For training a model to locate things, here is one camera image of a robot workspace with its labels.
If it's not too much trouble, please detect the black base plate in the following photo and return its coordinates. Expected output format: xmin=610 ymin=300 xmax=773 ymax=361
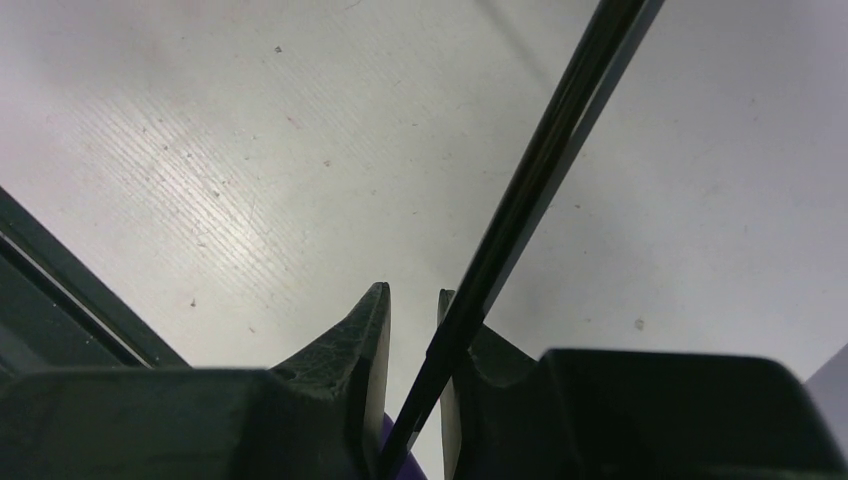
xmin=1 ymin=191 xmax=187 ymax=380

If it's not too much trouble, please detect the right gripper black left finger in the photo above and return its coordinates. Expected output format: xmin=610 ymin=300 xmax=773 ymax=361
xmin=1 ymin=282 xmax=391 ymax=479

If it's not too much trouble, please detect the lavender umbrella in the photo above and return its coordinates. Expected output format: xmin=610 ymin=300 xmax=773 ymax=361
xmin=377 ymin=0 xmax=663 ymax=479

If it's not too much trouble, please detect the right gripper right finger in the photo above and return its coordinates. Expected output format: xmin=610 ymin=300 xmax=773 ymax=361
xmin=440 ymin=327 xmax=847 ymax=479

